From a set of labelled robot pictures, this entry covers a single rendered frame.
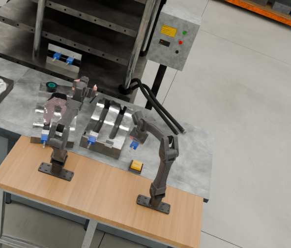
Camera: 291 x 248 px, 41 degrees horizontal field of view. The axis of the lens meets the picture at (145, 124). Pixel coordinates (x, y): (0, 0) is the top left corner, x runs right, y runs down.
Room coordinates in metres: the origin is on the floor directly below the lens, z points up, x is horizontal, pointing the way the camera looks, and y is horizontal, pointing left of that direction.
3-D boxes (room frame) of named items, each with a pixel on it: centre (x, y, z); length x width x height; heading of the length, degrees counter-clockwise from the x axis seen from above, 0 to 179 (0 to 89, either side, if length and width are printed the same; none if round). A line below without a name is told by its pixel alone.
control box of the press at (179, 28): (2.74, 0.02, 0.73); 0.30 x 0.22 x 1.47; 91
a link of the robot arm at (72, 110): (1.53, 0.39, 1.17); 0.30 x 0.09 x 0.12; 2
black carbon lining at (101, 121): (2.02, 0.23, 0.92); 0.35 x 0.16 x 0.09; 1
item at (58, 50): (2.82, 0.79, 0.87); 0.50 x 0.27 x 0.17; 1
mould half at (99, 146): (2.03, 0.22, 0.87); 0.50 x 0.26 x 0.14; 1
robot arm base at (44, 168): (1.51, 0.39, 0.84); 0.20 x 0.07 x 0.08; 92
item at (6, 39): (2.90, 0.84, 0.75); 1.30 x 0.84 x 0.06; 91
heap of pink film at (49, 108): (1.94, 0.57, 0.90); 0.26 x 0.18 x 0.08; 18
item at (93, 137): (1.76, 0.28, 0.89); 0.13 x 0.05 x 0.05; 1
